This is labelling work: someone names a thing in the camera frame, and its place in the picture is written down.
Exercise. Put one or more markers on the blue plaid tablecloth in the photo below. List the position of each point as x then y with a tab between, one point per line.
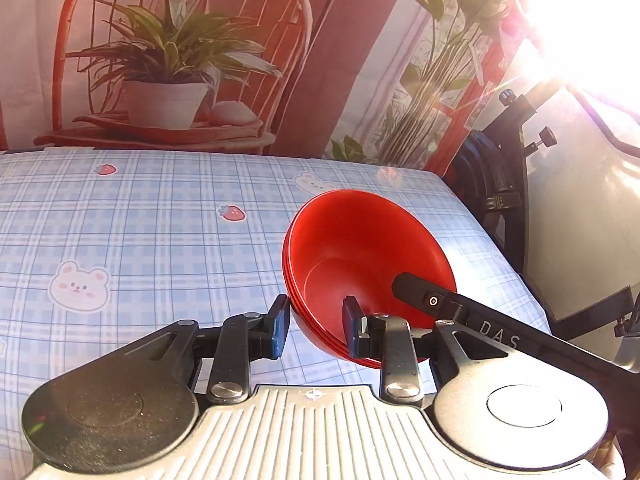
150	240

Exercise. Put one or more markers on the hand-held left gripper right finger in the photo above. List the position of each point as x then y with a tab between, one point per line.
353	330

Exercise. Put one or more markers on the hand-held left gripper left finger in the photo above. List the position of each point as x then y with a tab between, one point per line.
281	327

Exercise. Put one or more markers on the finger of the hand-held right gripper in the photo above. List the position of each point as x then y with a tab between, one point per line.
425	297

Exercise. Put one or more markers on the red bowl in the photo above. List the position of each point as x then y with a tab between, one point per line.
285	270
360	240
320	334

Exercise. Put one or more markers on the black tripod stand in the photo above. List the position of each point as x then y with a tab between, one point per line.
505	180

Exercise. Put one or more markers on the printed backdrop cloth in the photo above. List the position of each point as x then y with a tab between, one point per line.
200	50

